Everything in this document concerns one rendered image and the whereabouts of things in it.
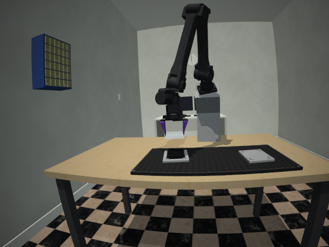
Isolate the white well plate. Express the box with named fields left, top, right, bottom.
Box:
left=165, top=131, right=184, bottom=140

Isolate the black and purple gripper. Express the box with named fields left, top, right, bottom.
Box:
left=160, top=114, right=188, bottom=136

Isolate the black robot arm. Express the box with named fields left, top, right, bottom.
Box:
left=155, top=3, right=217, bottom=119

